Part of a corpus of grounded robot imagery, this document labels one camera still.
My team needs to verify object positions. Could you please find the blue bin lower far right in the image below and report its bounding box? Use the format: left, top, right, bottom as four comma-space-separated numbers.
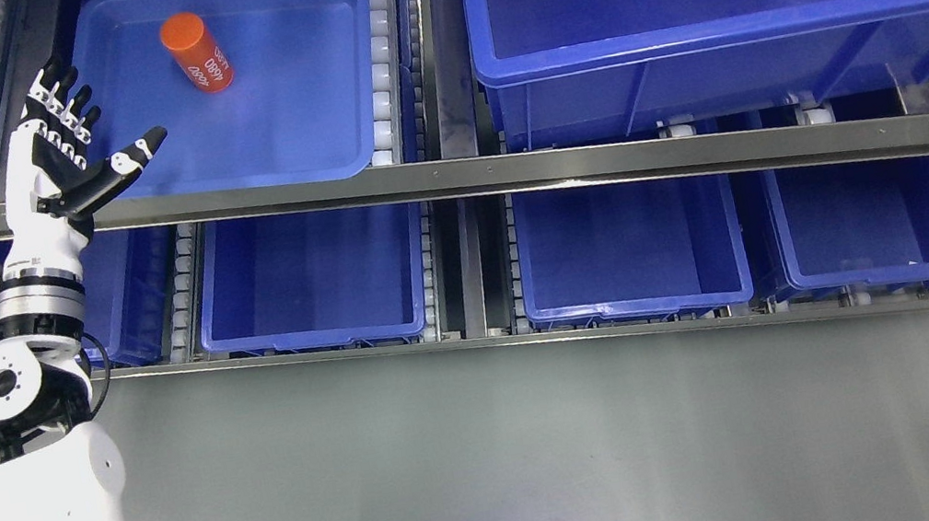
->
754, 155, 929, 299

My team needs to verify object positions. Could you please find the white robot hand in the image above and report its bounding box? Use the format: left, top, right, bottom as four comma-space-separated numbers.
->
4, 55, 168, 251

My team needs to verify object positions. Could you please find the shallow blue tray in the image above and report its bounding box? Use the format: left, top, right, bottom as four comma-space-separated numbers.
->
72, 0, 375, 198

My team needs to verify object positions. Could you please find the blue bin lower centre right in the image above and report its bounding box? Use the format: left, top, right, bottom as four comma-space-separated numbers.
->
511, 175, 754, 330

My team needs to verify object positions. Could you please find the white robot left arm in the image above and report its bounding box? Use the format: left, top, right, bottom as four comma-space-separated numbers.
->
0, 57, 167, 521

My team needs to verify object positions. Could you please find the blue bin lower centre left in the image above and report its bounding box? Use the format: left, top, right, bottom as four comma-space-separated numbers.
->
200, 203, 426, 353

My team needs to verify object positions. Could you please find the orange cylindrical capacitor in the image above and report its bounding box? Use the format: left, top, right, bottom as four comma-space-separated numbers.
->
159, 11, 235, 94

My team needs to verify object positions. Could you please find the steel shelf rack frame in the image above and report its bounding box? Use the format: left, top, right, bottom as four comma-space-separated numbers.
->
0, 0, 929, 377

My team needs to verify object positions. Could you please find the blue bin lower far left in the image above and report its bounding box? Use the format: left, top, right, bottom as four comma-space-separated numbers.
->
0, 226, 174, 366

